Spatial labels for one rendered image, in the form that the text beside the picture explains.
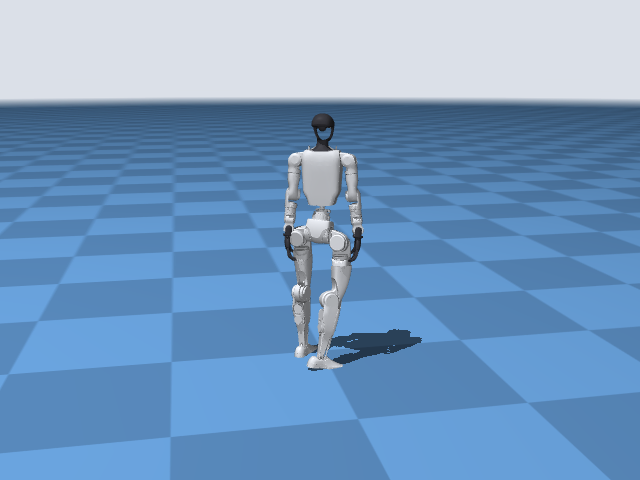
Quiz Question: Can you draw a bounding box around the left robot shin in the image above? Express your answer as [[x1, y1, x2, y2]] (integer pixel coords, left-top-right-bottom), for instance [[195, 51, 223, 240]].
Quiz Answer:
[[292, 285, 311, 348]]

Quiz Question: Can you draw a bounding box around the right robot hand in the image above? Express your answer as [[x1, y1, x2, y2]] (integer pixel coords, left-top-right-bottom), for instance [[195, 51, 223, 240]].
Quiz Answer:
[[348, 227, 363, 263]]

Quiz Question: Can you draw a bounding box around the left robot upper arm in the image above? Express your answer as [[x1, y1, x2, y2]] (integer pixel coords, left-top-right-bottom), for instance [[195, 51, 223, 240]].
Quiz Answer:
[[288, 152, 303, 201]]

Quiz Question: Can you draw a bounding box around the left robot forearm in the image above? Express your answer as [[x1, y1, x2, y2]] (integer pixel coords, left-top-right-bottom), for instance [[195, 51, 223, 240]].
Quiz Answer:
[[283, 188, 297, 232]]

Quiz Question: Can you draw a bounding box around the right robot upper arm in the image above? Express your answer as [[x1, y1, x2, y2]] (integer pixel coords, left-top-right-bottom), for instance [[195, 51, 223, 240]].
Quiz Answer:
[[339, 152, 358, 202]]

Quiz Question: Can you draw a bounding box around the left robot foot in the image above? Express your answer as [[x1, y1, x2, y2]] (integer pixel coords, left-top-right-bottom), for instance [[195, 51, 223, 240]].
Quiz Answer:
[[294, 343, 318, 358]]

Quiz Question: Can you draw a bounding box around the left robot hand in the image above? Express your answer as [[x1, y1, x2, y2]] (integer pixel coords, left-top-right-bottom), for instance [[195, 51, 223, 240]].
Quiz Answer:
[[283, 225, 297, 261]]

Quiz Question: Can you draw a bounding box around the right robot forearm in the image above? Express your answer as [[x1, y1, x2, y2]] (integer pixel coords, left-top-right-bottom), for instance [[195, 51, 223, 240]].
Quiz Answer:
[[349, 190, 364, 235]]

